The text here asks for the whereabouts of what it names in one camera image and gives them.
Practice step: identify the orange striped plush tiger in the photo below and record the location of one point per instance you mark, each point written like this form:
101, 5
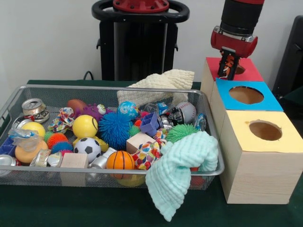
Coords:
229, 62

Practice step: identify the wooden box with three holes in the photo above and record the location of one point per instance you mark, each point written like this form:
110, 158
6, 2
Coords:
260, 177

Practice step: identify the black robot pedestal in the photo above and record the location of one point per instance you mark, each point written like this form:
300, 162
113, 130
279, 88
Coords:
132, 47

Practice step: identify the black white soccer ball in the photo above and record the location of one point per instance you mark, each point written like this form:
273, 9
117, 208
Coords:
87, 149

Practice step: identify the white baseball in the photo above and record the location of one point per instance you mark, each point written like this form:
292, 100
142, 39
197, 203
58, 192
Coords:
189, 110

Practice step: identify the blue globe ball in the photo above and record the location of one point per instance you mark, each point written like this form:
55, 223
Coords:
127, 110

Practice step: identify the mint green cloth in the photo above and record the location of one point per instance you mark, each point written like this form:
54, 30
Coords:
175, 170

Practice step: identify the plain wooden block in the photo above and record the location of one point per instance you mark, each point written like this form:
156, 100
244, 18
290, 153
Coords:
73, 160

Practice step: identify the orange toy basketball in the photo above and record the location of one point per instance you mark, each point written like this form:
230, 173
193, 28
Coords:
120, 160

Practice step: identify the black chair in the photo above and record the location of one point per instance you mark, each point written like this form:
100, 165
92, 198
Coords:
293, 59

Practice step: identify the cream yellow cloth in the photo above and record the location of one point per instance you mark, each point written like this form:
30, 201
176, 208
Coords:
170, 79

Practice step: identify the green spiky ball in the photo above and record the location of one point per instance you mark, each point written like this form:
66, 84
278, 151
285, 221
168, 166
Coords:
182, 132

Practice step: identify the small yellow ball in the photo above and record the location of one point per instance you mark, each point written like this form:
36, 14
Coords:
35, 127

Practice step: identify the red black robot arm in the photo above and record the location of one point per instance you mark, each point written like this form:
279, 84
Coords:
241, 14

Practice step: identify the dark green side table cloth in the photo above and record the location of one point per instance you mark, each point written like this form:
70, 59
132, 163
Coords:
296, 94

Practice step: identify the large yellow ball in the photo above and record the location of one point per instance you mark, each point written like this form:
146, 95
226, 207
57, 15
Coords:
84, 126

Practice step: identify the shallow clear mesh bin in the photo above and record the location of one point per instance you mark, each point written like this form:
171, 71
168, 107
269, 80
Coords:
35, 179

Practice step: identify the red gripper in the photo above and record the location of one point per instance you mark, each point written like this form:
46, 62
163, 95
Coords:
234, 43

